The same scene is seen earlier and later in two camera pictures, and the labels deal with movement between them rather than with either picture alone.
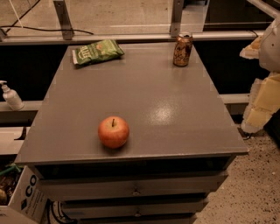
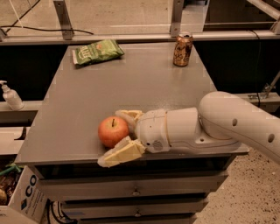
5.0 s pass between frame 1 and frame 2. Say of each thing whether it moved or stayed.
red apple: stayed
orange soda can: stayed
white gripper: moved
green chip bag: stayed
